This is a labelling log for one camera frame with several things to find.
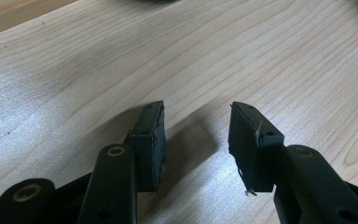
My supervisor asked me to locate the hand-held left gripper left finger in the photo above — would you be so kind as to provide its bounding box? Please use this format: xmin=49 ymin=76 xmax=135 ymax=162
xmin=85 ymin=100 xmax=167 ymax=224

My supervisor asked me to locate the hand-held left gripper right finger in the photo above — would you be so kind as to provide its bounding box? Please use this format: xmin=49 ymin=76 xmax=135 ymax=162
xmin=227 ymin=101 xmax=358 ymax=224

